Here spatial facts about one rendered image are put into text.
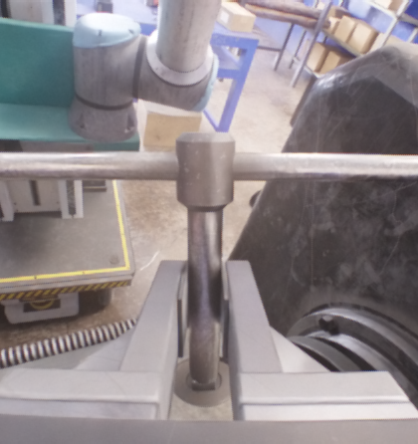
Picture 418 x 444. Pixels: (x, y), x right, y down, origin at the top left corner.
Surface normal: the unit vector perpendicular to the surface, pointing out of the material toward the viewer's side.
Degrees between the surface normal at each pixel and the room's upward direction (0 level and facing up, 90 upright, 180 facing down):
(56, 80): 90
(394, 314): 90
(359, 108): 90
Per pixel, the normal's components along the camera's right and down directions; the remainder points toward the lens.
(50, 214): 0.25, -0.66
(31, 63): 0.29, 0.75
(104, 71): 0.03, 0.71
